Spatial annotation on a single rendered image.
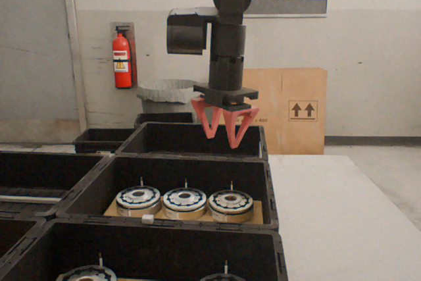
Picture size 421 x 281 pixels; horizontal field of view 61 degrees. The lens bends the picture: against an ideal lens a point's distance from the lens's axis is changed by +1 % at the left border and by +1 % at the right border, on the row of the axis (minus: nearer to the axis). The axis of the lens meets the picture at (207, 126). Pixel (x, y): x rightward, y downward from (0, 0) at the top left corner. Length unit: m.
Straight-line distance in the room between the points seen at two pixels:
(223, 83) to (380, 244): 0.67
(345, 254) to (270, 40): 2.75
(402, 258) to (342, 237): 0.14
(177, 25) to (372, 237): 0.78
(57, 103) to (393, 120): 3.36
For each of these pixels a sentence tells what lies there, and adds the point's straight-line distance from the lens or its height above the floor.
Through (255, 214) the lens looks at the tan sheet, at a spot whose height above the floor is 0.83.
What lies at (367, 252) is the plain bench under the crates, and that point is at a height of 0.70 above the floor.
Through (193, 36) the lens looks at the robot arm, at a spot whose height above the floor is 1.24.
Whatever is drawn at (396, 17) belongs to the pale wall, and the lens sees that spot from 3.87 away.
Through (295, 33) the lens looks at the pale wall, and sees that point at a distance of 3.57.
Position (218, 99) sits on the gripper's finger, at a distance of 0.57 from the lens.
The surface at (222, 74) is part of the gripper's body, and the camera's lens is 0.58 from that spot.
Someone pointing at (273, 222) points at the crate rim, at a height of 0.93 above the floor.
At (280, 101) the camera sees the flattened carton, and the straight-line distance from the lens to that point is 3.44.
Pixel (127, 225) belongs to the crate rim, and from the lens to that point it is 0.64.
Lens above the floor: 1.27
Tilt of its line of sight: 17 degrees down
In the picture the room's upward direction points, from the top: straight up
